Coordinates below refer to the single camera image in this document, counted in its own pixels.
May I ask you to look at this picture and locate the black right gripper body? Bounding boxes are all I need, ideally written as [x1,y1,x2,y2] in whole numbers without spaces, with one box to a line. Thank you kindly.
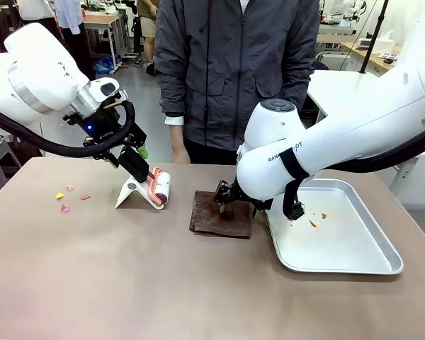
[232,183,273,213]

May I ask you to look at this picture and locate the black stool with bag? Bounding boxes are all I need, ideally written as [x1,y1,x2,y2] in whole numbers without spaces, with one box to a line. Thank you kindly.
[132,16,145,54]

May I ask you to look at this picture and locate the bystander white top dark trousers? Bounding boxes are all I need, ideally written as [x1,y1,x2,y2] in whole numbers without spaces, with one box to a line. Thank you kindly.
[19,0,57,33]

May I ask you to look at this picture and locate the white lab machine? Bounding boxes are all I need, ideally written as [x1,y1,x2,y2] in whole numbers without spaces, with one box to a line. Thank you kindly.
[320,0,368,26]

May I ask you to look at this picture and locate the person's right hand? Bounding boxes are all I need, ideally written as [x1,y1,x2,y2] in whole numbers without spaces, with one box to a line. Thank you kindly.
[171,140,192,164]

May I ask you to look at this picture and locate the white tissue box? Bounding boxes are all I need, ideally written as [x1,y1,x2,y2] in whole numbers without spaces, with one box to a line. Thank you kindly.
[377,30,400,54]

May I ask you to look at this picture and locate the wooden top work table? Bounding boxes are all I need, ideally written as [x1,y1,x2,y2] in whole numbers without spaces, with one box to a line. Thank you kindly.
[83,13,130,72]

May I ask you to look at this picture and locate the bystander white shirt black trousers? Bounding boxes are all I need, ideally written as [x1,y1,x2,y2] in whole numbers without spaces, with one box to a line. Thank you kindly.
[52,0,95,81]

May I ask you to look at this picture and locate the black tripod pole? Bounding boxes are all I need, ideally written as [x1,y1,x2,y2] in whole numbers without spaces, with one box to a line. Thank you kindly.
[360,0,390,74]

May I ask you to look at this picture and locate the black earphone wire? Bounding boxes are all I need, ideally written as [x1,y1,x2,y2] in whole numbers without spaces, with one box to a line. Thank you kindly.
[203,0,213,123]

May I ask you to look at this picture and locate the wooden counter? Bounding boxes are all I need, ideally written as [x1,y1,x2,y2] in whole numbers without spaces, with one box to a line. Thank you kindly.
[317,33,401,75]

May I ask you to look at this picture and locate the pink lint roller black handle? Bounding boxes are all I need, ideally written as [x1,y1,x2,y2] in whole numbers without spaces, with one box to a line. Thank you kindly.
[119,145,173,207]

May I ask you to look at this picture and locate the blue plastic bag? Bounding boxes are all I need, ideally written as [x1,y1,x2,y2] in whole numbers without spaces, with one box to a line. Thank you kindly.
[93,55,116,75]

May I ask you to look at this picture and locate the silver metal tray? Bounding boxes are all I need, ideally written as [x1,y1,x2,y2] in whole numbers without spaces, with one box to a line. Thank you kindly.
[264,178,405,276]

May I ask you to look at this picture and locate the person in grey jacket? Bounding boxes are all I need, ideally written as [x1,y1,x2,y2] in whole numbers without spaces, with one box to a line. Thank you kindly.
[154,0,322,152]

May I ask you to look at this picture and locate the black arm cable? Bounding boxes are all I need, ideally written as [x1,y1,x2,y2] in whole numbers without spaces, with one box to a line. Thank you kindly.
[279,120,425,222]
[0,100,137,159]

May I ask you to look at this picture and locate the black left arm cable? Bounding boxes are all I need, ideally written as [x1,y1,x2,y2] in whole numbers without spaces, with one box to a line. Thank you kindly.
[0,100,137,159]

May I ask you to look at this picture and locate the white folded roller stand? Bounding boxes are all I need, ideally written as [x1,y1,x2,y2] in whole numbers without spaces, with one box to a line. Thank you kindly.
[114,174,168,212]

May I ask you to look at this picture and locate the bystander in beige shorts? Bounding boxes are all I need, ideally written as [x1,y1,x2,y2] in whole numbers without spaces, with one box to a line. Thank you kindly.
[137,0,159,76]

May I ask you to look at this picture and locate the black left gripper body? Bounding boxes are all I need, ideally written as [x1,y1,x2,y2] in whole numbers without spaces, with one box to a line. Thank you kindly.
[63,102,132,148]

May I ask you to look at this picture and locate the brown cloth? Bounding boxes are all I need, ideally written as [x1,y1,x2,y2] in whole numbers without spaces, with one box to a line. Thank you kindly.
[188,190,253,239]

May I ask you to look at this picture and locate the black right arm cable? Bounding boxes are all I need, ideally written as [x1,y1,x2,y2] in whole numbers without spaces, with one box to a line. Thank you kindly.
[279,120,425,222]

